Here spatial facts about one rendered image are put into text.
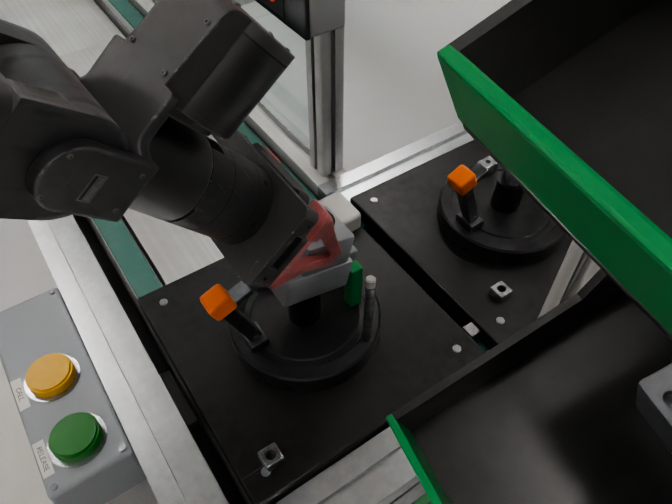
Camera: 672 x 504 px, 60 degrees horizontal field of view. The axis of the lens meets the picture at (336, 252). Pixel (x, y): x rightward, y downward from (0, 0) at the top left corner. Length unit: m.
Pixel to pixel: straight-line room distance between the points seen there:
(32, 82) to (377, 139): 0.71
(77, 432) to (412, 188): 0.42
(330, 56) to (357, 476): 0.41
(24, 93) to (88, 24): 0.96
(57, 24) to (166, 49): 0.93
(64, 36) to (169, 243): 0.56
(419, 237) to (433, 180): 0.09
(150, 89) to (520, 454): 0.23
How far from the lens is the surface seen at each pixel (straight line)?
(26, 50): 0.29
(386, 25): 1.24
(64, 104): 0.26
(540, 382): 0.26
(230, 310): 0.46
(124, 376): 0.58
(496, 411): 0.26
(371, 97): 1.03
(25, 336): 0.63
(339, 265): 0.48
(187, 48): 0.30
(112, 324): 0.61
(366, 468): 0.50
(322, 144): 0.68
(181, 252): 0.71
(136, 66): 0.31
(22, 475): 0.68
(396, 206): 0.66
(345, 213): 0.62
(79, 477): 0.54
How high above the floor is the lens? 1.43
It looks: 48 degrees down
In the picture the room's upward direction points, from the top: straight up
